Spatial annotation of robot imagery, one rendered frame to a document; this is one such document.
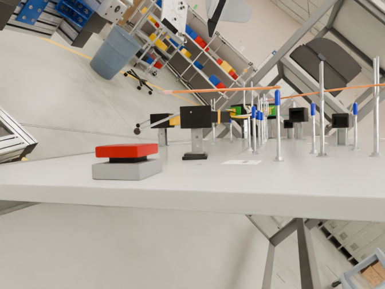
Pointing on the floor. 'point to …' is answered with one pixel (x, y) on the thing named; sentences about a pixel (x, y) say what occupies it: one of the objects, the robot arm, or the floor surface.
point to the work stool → (150, 66)
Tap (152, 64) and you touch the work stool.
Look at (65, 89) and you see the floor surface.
